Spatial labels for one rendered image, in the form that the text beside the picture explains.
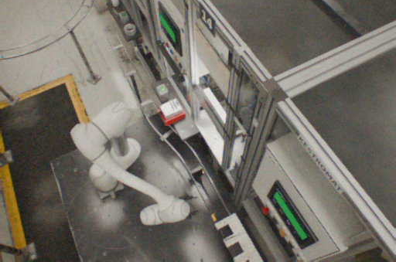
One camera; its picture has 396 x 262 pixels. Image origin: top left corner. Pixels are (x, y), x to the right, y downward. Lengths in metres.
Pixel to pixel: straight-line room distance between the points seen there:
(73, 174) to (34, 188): 0.93
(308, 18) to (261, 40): 0.22
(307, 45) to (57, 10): 4.00
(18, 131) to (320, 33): 3.16
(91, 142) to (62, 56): 2.64
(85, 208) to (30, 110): 1.74
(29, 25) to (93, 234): 3.19
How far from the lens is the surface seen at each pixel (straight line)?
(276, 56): 1.15
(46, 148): 3.51
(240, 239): 2.02
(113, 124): 1.63
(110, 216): 2.33
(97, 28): 4.34
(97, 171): 2.15
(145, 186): 1.67
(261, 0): 1.36
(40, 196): 3.33
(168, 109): 2.18
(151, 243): 2.23
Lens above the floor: 2.86
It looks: 59 degrees down
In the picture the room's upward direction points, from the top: 3 degrees counter-clockwise
